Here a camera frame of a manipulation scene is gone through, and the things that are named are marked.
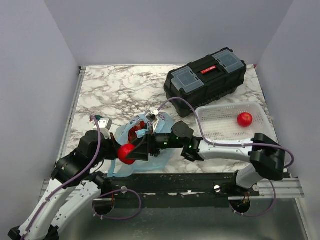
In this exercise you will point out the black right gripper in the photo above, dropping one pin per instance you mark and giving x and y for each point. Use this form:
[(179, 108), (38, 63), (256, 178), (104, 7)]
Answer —
[(146, 147)]

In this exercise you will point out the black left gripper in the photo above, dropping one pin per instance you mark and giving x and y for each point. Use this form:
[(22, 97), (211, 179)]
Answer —
[(115, 145)]

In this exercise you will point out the red fruit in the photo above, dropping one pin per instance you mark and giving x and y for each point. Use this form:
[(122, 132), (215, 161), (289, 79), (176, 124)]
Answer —
[(123, 152)]

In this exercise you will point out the small fake fruit cluster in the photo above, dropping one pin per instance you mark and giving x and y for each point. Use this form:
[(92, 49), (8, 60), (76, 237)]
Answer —
[(132, 135)]

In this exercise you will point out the light blue plastic bag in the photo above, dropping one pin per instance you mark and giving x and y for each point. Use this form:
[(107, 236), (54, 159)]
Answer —
[(154, 162)]

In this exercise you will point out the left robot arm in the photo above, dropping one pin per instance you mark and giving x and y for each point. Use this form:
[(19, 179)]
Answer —
[(71, 187)]

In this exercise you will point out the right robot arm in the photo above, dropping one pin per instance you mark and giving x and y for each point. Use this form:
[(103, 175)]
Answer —
[(265, 157)]

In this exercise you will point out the red fake apple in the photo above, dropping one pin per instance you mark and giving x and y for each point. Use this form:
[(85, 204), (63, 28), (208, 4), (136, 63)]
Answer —
[(244, 119)]

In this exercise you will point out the white perforated plastic basket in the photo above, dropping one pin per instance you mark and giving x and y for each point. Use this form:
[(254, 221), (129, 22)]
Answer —
[(219, 122)]

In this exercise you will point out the black plastic toolbox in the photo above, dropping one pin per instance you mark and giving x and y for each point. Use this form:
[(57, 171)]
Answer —
[(207, 79)]

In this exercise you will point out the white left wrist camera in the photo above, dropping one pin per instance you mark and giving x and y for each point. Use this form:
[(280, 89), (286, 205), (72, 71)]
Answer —
[(105, 126)]

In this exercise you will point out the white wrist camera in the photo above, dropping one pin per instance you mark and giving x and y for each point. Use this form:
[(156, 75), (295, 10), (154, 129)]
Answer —
[(153, 121), (105, 126)]

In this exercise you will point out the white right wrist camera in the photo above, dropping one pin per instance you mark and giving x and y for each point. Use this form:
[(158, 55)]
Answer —
[(153, 121)]

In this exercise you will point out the green handled tool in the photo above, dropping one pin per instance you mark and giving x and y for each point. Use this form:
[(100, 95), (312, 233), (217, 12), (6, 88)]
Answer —
[(98, 117)]

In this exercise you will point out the aluminium frame rail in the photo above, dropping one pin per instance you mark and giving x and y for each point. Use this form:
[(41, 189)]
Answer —
[(67, 121)]

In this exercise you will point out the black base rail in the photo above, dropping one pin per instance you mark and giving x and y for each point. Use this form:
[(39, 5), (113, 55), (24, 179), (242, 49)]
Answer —
[(161, 191)]

